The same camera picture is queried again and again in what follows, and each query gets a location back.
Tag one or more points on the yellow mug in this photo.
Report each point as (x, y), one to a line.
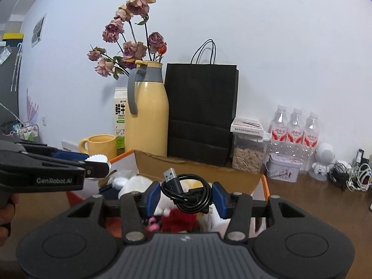
(101, 146)

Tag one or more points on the dried pink rose bouquet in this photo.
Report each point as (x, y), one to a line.
(133, 49)

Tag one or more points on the purple wall decoration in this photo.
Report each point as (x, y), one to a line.
(32, 107)

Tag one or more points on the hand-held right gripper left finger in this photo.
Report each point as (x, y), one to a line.
(152, 199)

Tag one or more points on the black paper bag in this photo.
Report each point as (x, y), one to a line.
(200, 107)

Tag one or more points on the red artificial rose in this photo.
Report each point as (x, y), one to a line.
(180, 219)

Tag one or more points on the red cardboard box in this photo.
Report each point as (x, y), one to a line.
(235, 181)

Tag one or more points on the white ridged bottle cap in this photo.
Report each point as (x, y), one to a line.
(98, 157)

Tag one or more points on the grey tin box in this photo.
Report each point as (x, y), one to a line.
(283, 168)

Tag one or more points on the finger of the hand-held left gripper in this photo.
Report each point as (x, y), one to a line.
(97, 170)
(72, 155)

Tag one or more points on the yellow thermos jug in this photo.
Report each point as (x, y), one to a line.
(148, 116)

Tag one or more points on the white milk carton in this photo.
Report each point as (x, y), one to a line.
(119, 116)

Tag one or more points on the white plastic bottle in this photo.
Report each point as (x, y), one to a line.
(215, 221)

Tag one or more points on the flat white box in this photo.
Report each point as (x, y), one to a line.
(247, 125)

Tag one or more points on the metal storage cart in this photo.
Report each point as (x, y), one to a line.
(27, 133)

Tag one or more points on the small spray bottle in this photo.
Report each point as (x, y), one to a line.
(360, 155)

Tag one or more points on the clear seed container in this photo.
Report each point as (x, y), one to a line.
(248, 157)

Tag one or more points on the person's left hand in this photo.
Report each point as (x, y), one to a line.
(7, 212)

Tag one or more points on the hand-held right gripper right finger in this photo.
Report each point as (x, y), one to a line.
(221, 200)

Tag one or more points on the white and yellow plush toy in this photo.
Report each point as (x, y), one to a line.
(136, 184)

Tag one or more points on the white robot speaker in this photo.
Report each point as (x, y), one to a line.
(325, 157)

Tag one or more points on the navy zip pouch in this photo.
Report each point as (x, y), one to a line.
(109, 190)

